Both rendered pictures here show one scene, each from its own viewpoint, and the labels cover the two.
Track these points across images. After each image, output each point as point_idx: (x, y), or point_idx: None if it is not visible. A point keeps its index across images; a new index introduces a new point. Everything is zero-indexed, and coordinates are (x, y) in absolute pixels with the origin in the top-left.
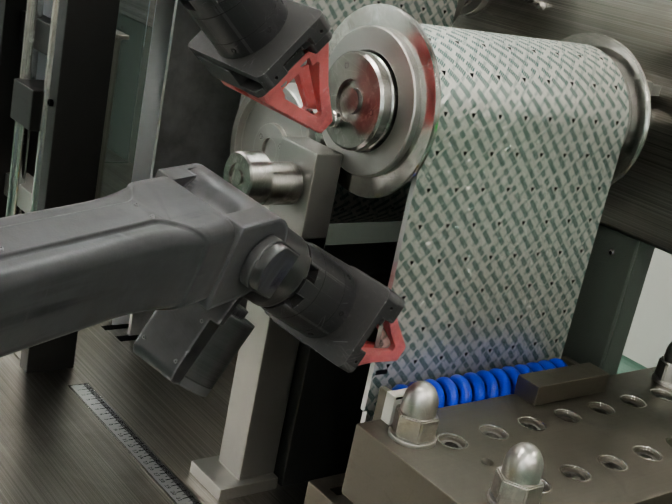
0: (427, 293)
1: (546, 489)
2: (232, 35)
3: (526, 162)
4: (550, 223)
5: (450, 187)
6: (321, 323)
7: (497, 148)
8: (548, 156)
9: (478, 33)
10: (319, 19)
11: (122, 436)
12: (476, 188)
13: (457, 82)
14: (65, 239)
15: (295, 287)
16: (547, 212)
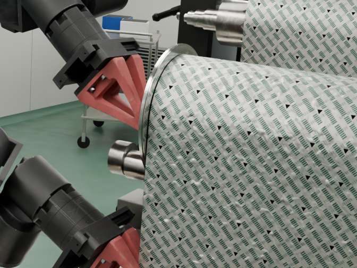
0: (173, 263)
1: None
2: (64, 58)
3: (258, 174)
4: (305, 242)
5: (178, 178)
6: (59, 245)
7: (221, 155)
8: (285, 174)
9: (256, 66)
10: (82, 45)
11: None
12: (205, 185)
13: (179, 95)
14: None
15: (34, 211)
16: (298, 230)
